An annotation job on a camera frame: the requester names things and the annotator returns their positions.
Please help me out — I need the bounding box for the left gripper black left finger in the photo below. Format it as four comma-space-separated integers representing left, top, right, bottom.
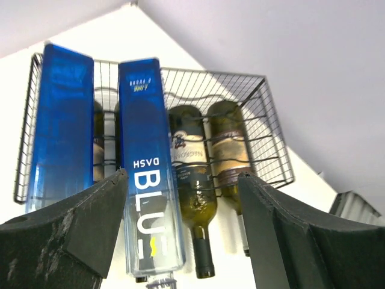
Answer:
1, 169, 128, 289

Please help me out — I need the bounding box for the green wine bottle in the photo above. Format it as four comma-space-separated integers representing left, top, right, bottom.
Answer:
93, 101, 105, 183
168, 105, 218, 279

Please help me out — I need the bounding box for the black wire wine rack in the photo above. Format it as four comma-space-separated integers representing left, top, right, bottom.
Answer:
13, 52, 295, 204

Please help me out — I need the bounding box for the tall blue glass bottle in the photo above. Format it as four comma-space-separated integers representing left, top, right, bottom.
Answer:
118, 58, 185, 288

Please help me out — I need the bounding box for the short blue glass bottle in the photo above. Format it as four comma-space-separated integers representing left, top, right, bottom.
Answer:
26, 43, 94, 213

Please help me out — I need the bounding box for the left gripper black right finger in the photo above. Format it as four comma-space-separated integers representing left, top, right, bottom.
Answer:
238, 173, 384, 288

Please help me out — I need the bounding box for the green bottle grey foil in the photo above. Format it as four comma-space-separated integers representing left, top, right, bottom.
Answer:
208, 101, 253, 256

